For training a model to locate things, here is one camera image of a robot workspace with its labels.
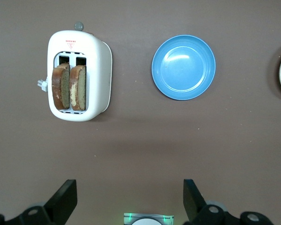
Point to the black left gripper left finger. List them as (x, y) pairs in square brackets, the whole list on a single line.
[(63, 199)]

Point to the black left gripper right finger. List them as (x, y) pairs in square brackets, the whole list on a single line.
[(192, 201)]

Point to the brown toast bread slice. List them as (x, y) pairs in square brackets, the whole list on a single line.
[(75, 89), (57, 89)]

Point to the blue round plate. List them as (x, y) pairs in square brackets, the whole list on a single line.
[(183, 70)]

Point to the white toaster power plug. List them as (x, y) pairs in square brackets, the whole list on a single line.
[(43, 84)]

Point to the white two-slot toaster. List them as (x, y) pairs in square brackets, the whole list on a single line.
[(96, 70)]

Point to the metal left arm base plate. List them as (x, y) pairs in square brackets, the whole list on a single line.
[(128, 219)]

